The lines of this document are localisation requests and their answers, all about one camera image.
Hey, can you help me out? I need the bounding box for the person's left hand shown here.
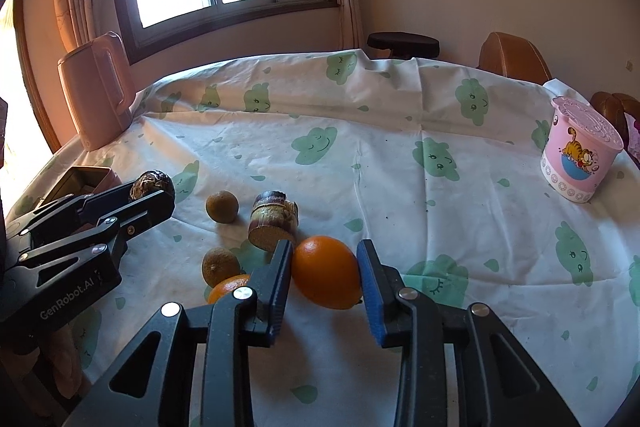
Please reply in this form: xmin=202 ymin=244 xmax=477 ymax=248
xmin=47 ymin=319 xmax=86 ymax=390

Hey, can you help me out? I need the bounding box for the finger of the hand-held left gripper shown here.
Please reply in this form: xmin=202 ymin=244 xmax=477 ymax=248
xmin=17 ymin=189 xmax=177 ymax=276
xmin=6 ymin=181 xmax=135 ymax=239

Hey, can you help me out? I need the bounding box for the brown leather chair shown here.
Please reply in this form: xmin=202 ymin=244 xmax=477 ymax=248
xmin=477 ymin=32 xmax=553 ymax=86

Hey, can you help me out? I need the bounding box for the white cloud print tablecloth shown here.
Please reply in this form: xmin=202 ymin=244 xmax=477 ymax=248
xmin=0 ymin=49 xmax=640 ymax=427

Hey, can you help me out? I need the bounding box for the dark round stool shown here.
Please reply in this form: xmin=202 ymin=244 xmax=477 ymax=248
xmin=367 ymin=32 xmax=441 ymax=60

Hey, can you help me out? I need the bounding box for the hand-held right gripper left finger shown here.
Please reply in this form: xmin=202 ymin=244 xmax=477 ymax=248
xmin=65 ymin=239 xmax=294 ymax=427

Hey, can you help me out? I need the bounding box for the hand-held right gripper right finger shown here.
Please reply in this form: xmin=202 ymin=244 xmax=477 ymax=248
xmin=356 ymin=239 xmax=583 ymax=427

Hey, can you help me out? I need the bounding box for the pink electric kettle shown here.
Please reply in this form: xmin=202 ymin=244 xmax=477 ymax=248
xmin=57 ymin=32 xmax=137 ymax=152

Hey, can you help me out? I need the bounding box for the wooden balcony door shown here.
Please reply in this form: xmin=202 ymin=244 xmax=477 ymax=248
xmin=0 ymin=0 xmax=57 ymax=208

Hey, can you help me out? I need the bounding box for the pink cartoon cup with lid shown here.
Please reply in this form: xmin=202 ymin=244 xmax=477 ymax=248
xmin=540 ymin=95 xmax=625 ymax=204

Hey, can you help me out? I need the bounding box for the small green lime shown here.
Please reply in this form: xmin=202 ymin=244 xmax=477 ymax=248
xmin=201 ymin=247 xmax=241 ymax=289

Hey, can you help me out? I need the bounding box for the dark wrinkled passion fruit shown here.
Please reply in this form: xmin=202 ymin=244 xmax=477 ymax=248
xmin=129 ymin=171 xmax=176 ymax=202

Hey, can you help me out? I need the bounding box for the brown leather sofa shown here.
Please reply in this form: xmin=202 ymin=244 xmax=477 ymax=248
xmin=590 ymin=92 xmax=640 ymax=122

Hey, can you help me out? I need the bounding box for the floral pink pillow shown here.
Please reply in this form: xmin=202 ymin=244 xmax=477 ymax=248
xmin=625 ymin=116 xmax=640 ymax=164

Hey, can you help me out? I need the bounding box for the pink metal tin box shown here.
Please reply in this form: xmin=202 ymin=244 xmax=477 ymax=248
xmin=42 ymin=166 xmax=122 ymax=208

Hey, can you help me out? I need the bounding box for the brown round fruit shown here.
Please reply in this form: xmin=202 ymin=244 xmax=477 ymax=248
xmin=206 ymin=190 xmax=240 ymax=224

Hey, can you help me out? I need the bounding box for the orange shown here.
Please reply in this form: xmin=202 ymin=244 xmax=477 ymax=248
xmin=207 ymin=274 xmax=251 ymax=306
xmin=291 ymin=235 xmax=364 ymax=311

